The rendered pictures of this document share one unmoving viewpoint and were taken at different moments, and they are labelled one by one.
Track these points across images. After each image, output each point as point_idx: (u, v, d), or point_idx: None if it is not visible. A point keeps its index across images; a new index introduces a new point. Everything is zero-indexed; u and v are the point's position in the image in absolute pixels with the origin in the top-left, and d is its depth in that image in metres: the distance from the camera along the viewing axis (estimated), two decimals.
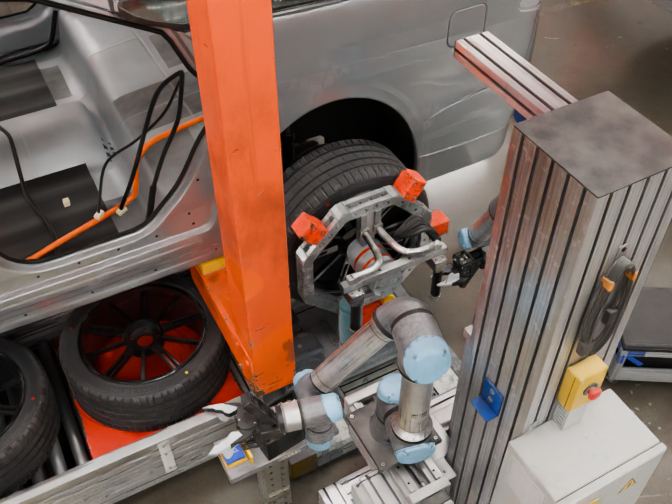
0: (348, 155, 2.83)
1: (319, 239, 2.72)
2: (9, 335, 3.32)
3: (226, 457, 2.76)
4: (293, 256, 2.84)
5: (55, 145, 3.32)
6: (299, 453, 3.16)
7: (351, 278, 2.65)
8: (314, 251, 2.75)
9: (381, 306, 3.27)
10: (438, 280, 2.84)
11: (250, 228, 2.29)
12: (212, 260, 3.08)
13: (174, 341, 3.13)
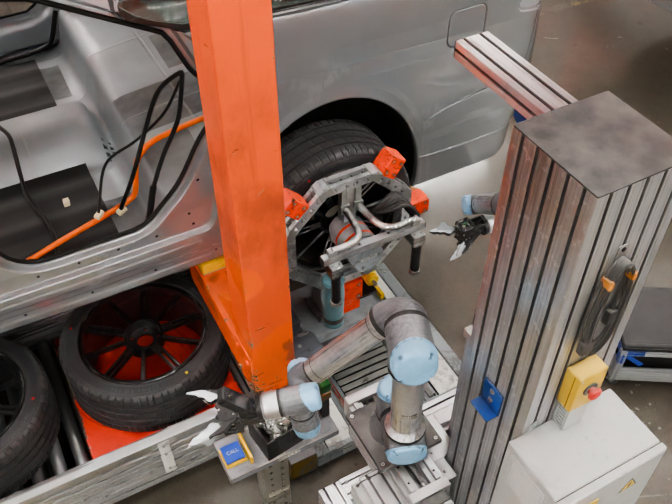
0: (329, 134, 2.91)
1: (301, 214, 2.81)
2: (9, 335, 3.32)
3: (226, 457, 2.76)
4: None
5: (55, 145, 3.32)
6: (299, 453, 3.16)
7: (331, 251, 2.73)
8: (296, 226, 2.84)
9: (364, 283, 3.36)
10: (417, 255, 2.93)
11: (250, 228, 2.29)
12: (212, 260, 3.08)
13: (174, 341, 3.13)
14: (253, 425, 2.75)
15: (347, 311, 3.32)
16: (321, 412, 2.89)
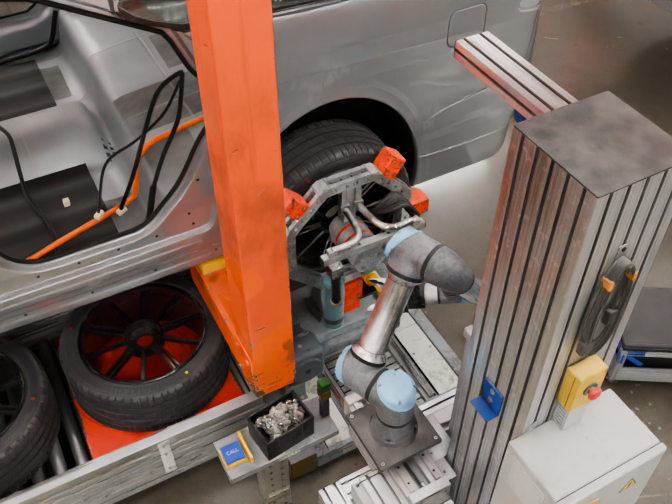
0: (329, 134, 2.91)
1: (301, 214, 2.81)
2: (9, 335, 3.32)
3: (226, 457, 2.76)
4: None
5: (55, 145, 3.32)
6: (299, 453, 3.16)
7: (331, 251, 2.73)
8: (296, 226, 2.84)
9: (364, 283, 3.36)
10: None
11: (250, 228, 2.29)
12: (212, 260, 3.08)
13: (174, 341, 3.13)
14: (253, 425, 2.75)
15: (347, 311, 3.32)
16: (321, 412, 2.89)
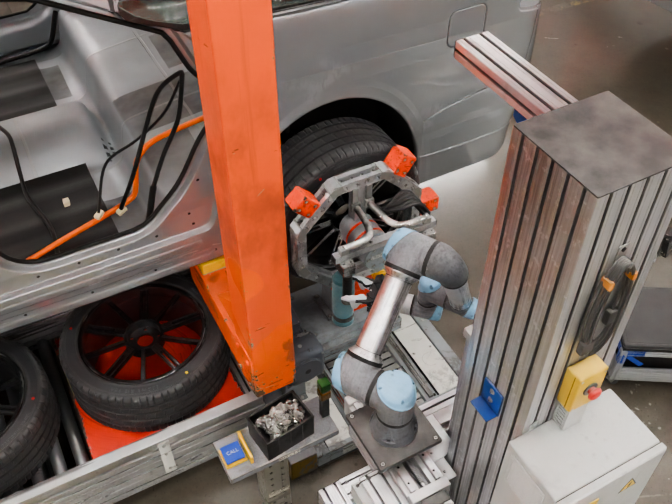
0: (340, 132, 2.92)
1: (312, 212, 2.82)
2: (9, 335, 3.32)
3: (226, 457, 2.76)
4: (287, 230, 2.94)
5: (55, 145, 3.32)
6: (299, 453, 3.16)
7: (343, 249, 2.74)
8: (307, 224, 2.84)
9: None
10: None
11: (250, 228, 2.29)
12: (212, 260, 3.08)
13: (174, 341, 3.13)
14: (253, 425, 2.75)
15: (356, 309, 3.33)
16: (321, 412, 2.89)
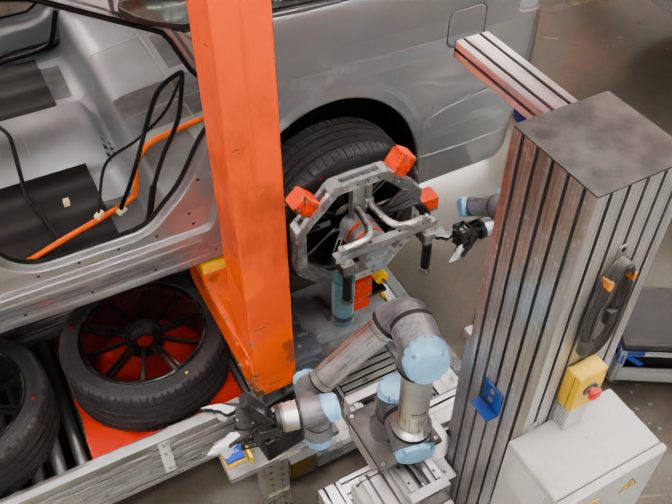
0: (340, 132, 2.92)
1: (312, 212, 2.82)
2: (9, 335, 3.32)
3: None
4: (287, 230, 2.94)
5: (55, 145, 3.32)
6: (299, 453, 3.16)
7: (343, 249, 2.74)
8: (307, 224, 2.84)
9: (373, 281, 3.37)
10: (428, 253, 2.94)
11: (250, 228, 2.29)
12: (212, 260, 3.08)
13: (174, 341, 3.13)
14: None
15: (356, 309, 3.33)
16: None
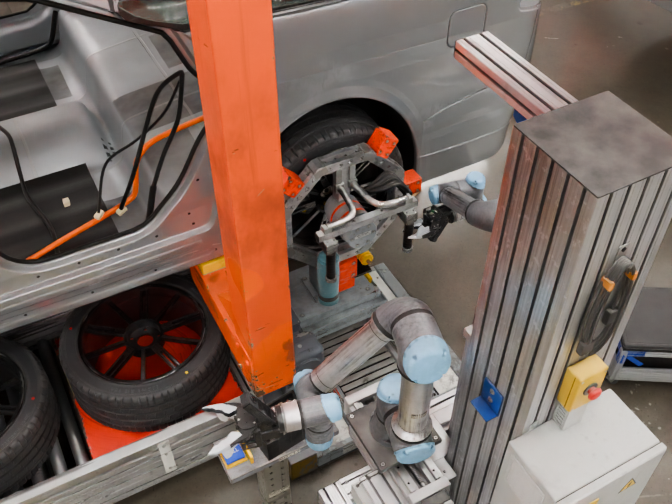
0: (324, 114, 3.00)
1: (297, 192, 2.89)
2: (9, 335, 3.32)
3: (226, 457, 2.76)
4: None
5: (55, 145, 3.32)
6: (299, 453, 3.16)
7: (326, 227, 2.82)
8: (292, 204, 2.92)
9: (359, 263, 3.45)
10: (410, 232, 3.01)
11: (250, 228, 2.29)
12: (212, 260, 3.08)
13: (174, 341, 3.13)
14: None
15: (342, 290, 3.41)
16: None
